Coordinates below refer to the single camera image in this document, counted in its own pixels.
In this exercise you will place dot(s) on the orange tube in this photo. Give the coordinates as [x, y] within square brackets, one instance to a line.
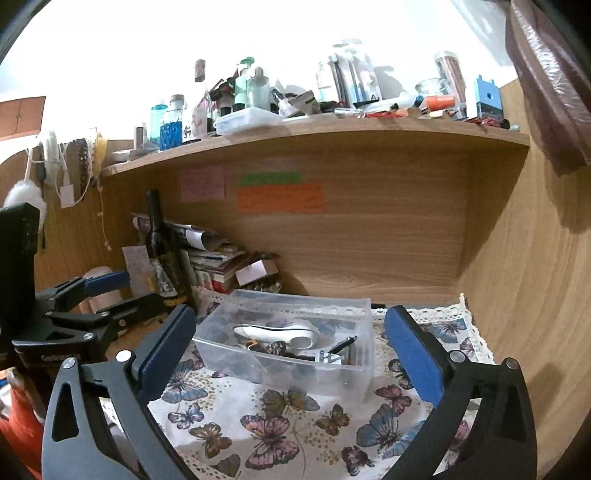
[438, 101]

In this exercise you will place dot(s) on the pink sticky note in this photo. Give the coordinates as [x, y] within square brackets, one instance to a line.
[203, 184]

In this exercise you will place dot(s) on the white charger plug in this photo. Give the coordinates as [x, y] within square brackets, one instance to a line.
[67, 196]

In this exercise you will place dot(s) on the black pen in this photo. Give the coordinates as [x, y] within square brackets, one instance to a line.
[341, 345]

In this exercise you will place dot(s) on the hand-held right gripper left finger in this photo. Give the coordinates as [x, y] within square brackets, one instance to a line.
[164, 355]

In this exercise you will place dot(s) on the rolled newspaper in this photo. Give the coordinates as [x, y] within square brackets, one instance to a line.
[194, 233]

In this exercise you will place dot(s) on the white handwritten note paper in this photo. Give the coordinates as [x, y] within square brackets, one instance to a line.
[136, 270]

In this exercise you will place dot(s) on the clear packet of tools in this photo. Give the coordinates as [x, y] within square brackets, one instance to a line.
[348, 74]

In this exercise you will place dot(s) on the blue diamond glass bottle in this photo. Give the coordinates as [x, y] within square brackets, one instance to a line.
[173, 127]

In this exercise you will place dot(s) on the mauve curtain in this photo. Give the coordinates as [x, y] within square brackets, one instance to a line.
[554, 83]

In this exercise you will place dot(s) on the blue plastic box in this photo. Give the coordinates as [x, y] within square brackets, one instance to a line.
[487, 99]

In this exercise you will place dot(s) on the black lace headband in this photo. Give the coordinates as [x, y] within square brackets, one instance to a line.
[84, 168]

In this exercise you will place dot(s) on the turquoise bottle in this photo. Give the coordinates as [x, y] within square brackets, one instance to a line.
[158, 122]

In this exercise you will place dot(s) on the butterfly print tablecloth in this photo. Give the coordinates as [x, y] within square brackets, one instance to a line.
[277, 424]

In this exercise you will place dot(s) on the wooden cabinet door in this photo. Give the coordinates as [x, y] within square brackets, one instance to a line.
[23, 117]

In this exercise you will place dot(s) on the wooden shelf board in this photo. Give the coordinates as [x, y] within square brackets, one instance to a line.
[323, 127]

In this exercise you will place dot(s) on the clear bottle with white label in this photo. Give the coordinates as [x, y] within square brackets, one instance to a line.
[201, 115]

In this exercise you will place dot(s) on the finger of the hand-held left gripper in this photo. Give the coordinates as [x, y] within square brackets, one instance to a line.
[108, 282]
[138, 307]

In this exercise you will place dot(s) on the dark wine bottle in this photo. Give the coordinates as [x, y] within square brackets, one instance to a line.
[161, 258]

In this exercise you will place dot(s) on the pale pink cylinder object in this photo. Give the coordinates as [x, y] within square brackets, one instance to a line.
[99, 304]

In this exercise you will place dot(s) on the squat glass jar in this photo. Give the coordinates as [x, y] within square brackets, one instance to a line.
[427, 90]

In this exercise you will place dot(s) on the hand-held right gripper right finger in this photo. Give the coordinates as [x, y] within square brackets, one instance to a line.
[413, 355]

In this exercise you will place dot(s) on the orange sticky note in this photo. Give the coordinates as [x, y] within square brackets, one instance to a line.
[281, 199]

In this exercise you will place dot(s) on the tall jar of brown sticks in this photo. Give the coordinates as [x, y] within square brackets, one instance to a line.
[450, 74]

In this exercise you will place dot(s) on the white paper tag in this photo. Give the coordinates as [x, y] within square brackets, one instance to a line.
[256, 272]

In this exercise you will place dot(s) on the yellow cloth item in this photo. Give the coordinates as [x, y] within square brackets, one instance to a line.
[100, 154]

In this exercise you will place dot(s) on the white lidded plastic box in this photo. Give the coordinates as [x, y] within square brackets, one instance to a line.
[247, 121]

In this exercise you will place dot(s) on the person's left hand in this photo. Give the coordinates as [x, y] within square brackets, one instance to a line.
[18, 381]

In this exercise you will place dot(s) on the clear plastic container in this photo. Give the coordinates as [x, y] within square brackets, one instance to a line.
[286, 355]

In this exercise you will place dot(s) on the green sticky note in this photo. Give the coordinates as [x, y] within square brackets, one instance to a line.
[268, 179]

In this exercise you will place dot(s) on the stack of books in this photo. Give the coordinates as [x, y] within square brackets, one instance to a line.
[214, 272]

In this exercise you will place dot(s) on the white electric shaver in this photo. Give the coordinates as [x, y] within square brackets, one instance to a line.
[286, 334]

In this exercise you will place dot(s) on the mint green bottle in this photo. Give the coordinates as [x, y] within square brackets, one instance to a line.
[242, 87]

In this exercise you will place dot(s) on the white fluffy duster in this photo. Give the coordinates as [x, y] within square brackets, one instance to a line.
[25, 201]

